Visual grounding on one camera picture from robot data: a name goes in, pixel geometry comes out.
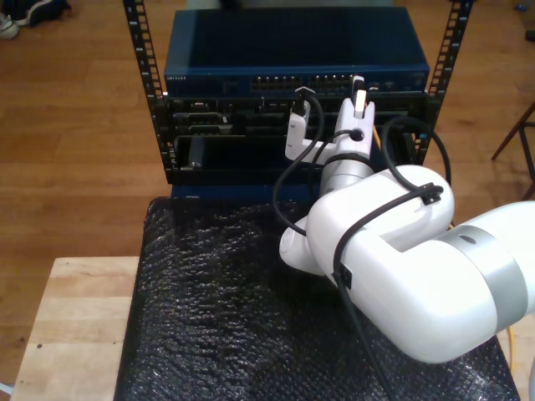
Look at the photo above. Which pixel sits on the black rack server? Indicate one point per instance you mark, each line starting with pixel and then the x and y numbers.
pixel 251 121

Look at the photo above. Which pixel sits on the black rack shelf tray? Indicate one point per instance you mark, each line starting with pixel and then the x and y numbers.
pixel 230 158

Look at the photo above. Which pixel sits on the blue base board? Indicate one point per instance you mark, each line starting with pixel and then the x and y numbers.
pixel 230 192

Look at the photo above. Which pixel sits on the dark wooden chair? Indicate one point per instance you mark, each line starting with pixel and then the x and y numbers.
pixel 507 139

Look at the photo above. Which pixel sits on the small blue object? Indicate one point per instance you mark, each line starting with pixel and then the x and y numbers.
pixel 520 7

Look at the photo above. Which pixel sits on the black bubble mat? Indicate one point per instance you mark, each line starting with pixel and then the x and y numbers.
pixel 209 313

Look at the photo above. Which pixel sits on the dark sneaker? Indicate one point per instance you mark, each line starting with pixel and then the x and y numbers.
pixel 46 8

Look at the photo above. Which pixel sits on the white sneaker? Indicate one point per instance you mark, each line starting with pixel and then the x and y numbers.
pixel 6 27

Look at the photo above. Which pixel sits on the blue network switch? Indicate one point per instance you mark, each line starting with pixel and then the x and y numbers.
pixel 251 42

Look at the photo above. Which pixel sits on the black perforated rack post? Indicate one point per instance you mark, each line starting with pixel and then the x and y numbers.
pixel 457 21
pixel 142 50

